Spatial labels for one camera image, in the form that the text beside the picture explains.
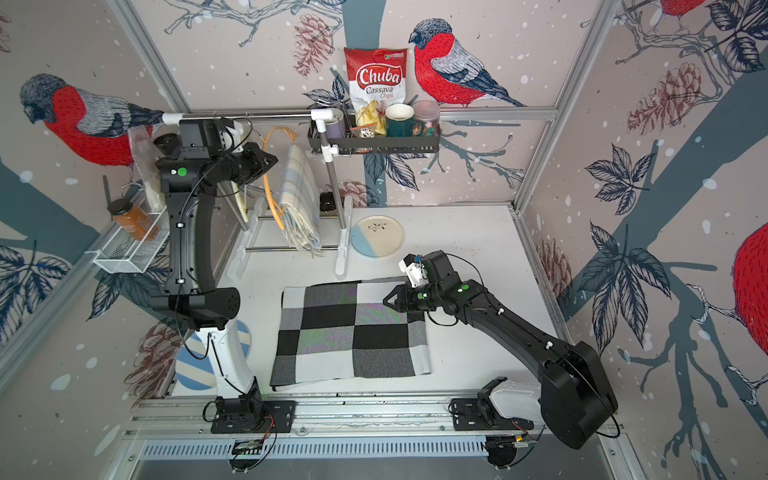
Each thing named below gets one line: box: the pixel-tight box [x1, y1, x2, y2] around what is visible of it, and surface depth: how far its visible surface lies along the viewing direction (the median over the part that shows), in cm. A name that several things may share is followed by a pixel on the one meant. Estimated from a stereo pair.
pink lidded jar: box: [412, 100, 442, 137], surface depth 87 cm
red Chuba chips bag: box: [344, 48, 407, 136], surface depth 82 cm
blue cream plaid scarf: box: [278, 144, 323, 257], surface depth 85 cm
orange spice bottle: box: [107, 198, 161, 241], surface depth 69 cm
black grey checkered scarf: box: [270, 278, 432, 391], surface depth 88 cm
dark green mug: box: [385, 103, 425, 138], surface depth 86 cm
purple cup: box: [326, 108, 346, 139], surface depth 83 cm
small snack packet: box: [350, 122, 377, 139], surface depth 87 cm
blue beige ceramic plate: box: [350, 215, 405, 258], surface depth 113 cm
